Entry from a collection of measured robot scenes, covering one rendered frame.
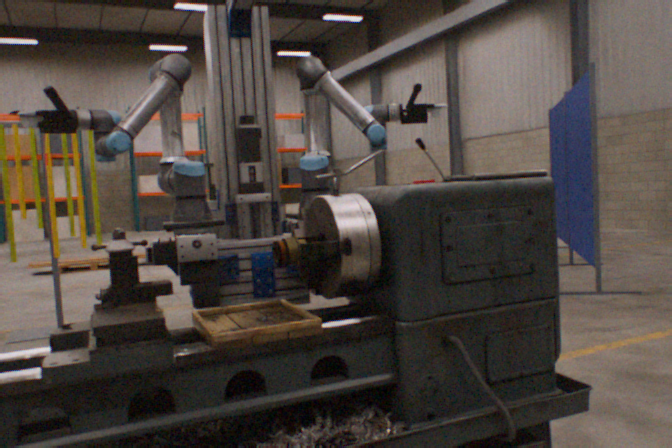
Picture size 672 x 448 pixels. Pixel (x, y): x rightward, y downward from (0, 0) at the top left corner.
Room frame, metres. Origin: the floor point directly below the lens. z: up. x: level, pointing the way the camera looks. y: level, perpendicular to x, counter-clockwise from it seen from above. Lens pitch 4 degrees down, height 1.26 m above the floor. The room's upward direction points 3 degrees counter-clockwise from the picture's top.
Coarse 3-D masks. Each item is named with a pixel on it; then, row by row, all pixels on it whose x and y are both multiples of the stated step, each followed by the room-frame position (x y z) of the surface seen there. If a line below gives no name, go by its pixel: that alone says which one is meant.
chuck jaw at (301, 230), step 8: (304, 208) 1.83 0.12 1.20; (312, 208) 1.84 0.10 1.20; (304, 216) 1.81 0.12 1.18; (312, 216) 1.82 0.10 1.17; (296, 224) 1.81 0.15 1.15; (304, 224) 1.79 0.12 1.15; (312, 224) 1.80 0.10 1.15; (296, 232) 1.77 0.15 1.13; (304, 232) 1.78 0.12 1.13; (312, 232) 1.78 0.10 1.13; (320, 232) 1.80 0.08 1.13; (312, 240) 1.80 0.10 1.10; (320, 240) 1.82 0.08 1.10
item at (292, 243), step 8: (280, 240) 1.73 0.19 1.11; (288, 240) 1.72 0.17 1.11; (296, 240) 1.72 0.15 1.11; (304, 240) 1.75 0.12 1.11; (272, 248) 1.75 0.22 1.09; (280, 248) 1.70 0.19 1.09; (288, 248) 1.70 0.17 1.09; (296, 248) 1.71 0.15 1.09; (280, 256) 1.70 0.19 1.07; (288, 256) 1.71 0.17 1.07; (296, 256) 1.71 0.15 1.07; (280, 264) 1.71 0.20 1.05; (288, 264) 1.72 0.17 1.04; (296, 264) 1.74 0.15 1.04
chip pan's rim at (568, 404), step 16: (560, 384) 1.92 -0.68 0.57; (576, 384) 1.85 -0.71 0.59; (544, 400) 1.71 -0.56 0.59; (560, 400) 1.74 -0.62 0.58; (576, 400) 1.77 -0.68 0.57; (480, 416) 1.63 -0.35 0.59; (496, 416) 1.66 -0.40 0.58; (512, 416) 1.68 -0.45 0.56; (528, 416) 1.70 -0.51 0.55; (544, 416) 1.73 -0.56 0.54; (560, 416) 1.75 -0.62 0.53; (416, 432) 1.55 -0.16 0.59; (432, 432) 1.58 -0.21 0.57; (448, 432) 1.60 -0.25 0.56; (464, 432) 1.62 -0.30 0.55; (480, 432) 1.64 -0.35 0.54; (496, 432) 1.66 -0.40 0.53
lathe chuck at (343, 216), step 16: (320, 208) 1.78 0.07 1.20; (336, 208) 1.70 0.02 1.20; (352, 208) 1.71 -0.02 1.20; (320, 224) 1.78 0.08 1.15; (336, 224) 1.66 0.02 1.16; (352, 224) 1.67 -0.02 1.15; (336, 240) 1.67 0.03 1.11; (352, 240) 1.66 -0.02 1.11; (368, 240) 1.67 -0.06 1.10; (336, 256) 1.68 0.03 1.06; (352, 256) 1.65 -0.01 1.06; (368, 256) 1.67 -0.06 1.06; (336, 272) 1.68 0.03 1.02; (352, 272) 1.67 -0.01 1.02; (368, 272) 1.69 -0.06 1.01; (320, 288) 1.82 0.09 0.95; (336, 288) 1.69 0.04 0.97; (352, 288) 1.71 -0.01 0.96
